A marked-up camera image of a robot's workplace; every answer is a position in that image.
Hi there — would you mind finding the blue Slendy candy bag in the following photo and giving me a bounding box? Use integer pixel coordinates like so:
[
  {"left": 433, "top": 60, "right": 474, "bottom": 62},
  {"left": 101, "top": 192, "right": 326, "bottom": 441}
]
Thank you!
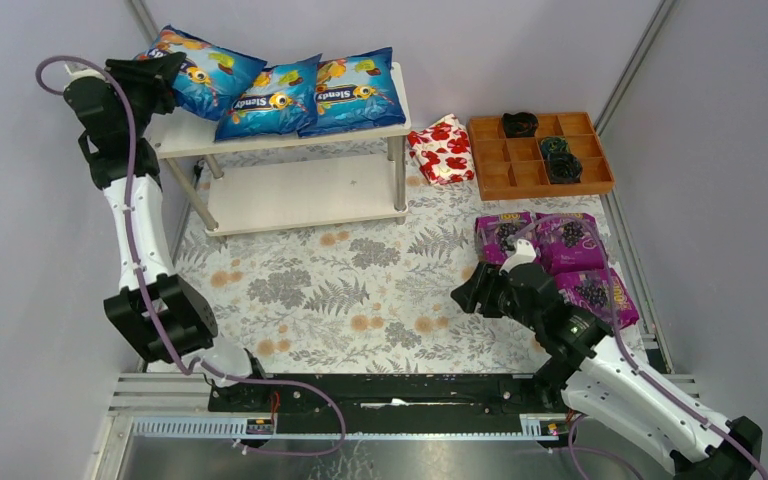
[
  {"left": 135, "top": 25, "right": 267, "bottom": 121},
  {"left": 214, "top": 54, "right": 321, "bottom": 141}
]

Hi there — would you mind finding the purple grape candy bag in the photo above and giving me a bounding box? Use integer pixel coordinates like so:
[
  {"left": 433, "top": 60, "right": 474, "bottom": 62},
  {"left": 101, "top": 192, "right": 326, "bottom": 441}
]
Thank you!
[
  {"left": 474, "top": 211, "right": 536, "bottom": 265},
  {"left": 554, "top": 268, "right": 640, "bottom": 329},
  {"left": 535, "top": 213, "right": 605, "bottom": 275}
]

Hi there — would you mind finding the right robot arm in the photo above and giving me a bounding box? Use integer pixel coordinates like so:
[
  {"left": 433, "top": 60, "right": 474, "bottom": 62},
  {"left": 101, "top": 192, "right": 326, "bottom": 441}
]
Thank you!
[{"left": 451, "top": 262, "right": 763, "bottom": 479}]

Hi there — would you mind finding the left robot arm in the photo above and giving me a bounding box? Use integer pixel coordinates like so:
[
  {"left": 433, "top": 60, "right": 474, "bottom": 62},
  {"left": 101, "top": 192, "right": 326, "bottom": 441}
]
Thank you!
[{"left": 62, "top": 53, "right": 265, "bottom": 388}]

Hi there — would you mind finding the white two-tier shelf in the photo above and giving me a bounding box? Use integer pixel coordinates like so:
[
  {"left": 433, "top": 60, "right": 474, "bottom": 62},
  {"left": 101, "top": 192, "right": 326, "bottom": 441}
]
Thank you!
[{"left": 146, "top": 62, "right": 413, "bottom": 238}]

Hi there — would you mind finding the blue candy bag on shelf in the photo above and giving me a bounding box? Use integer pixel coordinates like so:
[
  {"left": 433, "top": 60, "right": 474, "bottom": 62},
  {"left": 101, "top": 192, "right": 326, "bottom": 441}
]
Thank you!
[{"left": 299, "top": 47, "right": 406, "bottom": 136}]

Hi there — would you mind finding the floral table mat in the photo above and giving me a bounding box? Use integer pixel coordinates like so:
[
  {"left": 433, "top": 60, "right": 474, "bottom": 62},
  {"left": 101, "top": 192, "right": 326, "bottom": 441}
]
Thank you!
[{"left": 176, "top": 160, "right": 616, "bottom": 373}]

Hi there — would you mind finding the black coiled item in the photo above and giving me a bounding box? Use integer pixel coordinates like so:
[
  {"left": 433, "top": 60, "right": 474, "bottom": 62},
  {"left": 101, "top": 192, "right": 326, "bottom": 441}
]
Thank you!
[
  {"left": 546, "top": 152, "right": 583, "bottom": 184},
  {"left": 501, "top": 112, "right": 540, "bottom": 138}
]

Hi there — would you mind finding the wooden compartment tray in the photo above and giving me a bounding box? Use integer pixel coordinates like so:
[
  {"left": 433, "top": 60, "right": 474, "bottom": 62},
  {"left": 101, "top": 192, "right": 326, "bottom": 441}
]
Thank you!
[{"left": 467, "top": 112, "right": 615, "bottom": 201}]

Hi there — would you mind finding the red floral white pouch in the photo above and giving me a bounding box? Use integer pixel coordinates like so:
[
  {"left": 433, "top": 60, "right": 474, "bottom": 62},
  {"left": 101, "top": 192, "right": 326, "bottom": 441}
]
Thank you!
[{"left": 407, "top": 114, "right": 476, "bottom": 185}]

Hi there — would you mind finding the dark green coiled item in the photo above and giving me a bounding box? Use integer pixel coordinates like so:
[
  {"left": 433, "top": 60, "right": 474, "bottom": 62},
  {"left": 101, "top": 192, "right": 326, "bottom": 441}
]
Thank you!
[{"left": 539, "top": 136, "right": 570, "bottom": 159}]

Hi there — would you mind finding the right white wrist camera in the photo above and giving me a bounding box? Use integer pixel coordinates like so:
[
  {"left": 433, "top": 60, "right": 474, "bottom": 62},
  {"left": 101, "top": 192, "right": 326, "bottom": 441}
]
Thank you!
[{"left": 500, "top": 238, "right": 538, "bottom": 273}]

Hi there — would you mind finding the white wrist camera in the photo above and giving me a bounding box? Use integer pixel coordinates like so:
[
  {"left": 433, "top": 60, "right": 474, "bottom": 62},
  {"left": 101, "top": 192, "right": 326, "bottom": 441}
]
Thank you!
[
  {"left": 500, "top": 238, "right": 538, "bottom": 273},
  {"left": 64, "top": 62, "right": 106, "bottom": 82}
]

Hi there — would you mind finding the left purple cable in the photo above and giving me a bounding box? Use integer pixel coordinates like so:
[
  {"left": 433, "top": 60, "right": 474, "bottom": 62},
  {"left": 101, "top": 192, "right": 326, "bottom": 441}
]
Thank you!
[{"left": 34, "top": 55, "right": 348, "bottom": 458}]

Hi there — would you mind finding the purple cable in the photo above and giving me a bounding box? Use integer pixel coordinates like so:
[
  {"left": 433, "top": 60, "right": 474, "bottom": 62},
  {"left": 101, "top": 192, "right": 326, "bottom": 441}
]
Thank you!
[
  {"left": 34, "top": 55, "right": 348, "bottom": 458},
  {"left": 509, "top": 213, "right": 768, "bottom": 480}
]

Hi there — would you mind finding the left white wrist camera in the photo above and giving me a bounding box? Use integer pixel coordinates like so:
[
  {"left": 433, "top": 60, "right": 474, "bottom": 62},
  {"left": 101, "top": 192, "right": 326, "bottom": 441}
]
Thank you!
[{"left": 64, "top": 62, "right": 106, "bottom": 82}]

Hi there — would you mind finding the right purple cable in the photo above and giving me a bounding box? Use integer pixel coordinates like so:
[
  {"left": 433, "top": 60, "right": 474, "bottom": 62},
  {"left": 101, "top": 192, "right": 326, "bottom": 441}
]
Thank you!
[{"left": 509, "top": 213, "right": 768, "bottom": 480}]

